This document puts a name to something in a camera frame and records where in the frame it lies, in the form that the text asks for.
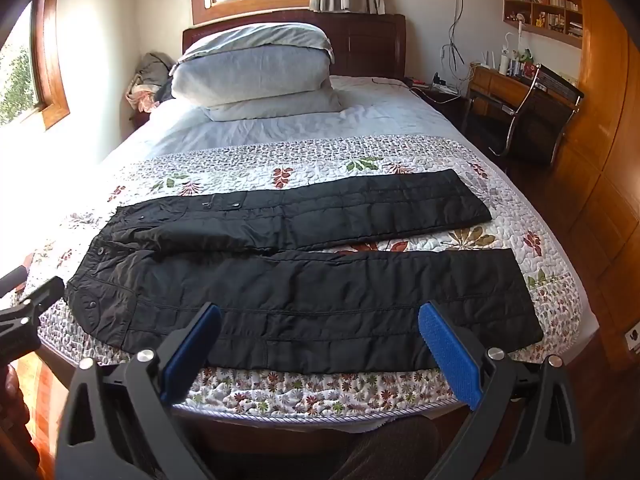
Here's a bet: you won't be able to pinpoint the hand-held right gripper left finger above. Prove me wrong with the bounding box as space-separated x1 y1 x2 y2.
54 302 223 480

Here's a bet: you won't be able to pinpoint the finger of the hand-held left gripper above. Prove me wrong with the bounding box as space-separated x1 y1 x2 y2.
0 276 67 361

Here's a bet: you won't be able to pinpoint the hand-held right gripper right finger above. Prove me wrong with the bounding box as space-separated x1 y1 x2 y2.
417 301 587 480

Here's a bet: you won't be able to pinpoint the black puffer jacket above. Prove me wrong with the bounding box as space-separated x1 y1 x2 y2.
64 168 545 375

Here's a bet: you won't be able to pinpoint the floral quilt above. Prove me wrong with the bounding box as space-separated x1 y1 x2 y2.
20 132 586 418

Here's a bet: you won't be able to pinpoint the arched wooden side window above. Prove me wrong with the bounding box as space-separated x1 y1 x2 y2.
0 0 71 133

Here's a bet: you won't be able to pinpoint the black office chair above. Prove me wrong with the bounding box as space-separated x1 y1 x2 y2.
487 64 585 171

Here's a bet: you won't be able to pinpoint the light blue bed sheet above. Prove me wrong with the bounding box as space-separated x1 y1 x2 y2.
132 75 468 161

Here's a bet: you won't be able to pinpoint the pile of clothes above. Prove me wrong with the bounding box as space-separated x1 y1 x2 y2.
125 51 176 113

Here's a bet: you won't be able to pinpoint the dark nightstand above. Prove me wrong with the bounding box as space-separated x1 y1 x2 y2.
410 77 468 126

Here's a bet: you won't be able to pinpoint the wooden wardrobe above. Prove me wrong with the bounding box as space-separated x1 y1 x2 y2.
550 0 640 371

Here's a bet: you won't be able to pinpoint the wooden desk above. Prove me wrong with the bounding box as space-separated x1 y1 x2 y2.
462 64 581 161

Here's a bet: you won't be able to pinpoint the white pillow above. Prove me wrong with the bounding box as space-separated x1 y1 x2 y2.
170 45 343 122

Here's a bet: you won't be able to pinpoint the grey pillow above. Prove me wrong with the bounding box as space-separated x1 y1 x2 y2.
182 22 335 63

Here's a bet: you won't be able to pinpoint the dark wooden headboard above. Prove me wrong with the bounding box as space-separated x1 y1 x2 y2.
181 12 407 81

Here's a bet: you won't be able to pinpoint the wall cables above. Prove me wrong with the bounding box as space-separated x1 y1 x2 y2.
440 0 473 86

